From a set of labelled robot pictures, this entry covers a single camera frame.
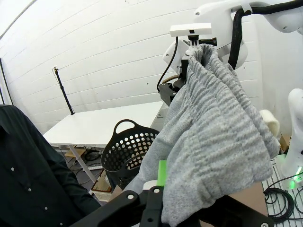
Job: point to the black slim tripod stand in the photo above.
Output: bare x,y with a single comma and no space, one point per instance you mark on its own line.
64,94

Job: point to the grey training pants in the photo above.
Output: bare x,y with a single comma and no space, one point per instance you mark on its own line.
213,142

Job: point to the cream felt strip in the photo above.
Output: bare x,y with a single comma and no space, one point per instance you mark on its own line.
271,123

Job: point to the brown cardboard box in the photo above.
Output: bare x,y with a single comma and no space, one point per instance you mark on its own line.
101,186

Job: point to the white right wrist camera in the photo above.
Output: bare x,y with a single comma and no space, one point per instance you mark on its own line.
189,28

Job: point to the person's torso dark shirt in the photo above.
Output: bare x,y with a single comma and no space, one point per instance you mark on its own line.
28,165

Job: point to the large white side table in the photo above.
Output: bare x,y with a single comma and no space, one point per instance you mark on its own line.
99,125

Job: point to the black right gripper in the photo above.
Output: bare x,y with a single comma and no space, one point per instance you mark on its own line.
169,91

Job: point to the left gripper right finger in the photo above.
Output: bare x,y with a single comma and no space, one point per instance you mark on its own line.
236,215

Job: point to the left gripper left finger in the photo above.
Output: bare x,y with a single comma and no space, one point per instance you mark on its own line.
132,208

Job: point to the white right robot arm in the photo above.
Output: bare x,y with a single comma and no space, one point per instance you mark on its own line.
213,11

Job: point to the black perforated laundry basket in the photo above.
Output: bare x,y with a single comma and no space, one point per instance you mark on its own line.
123,151

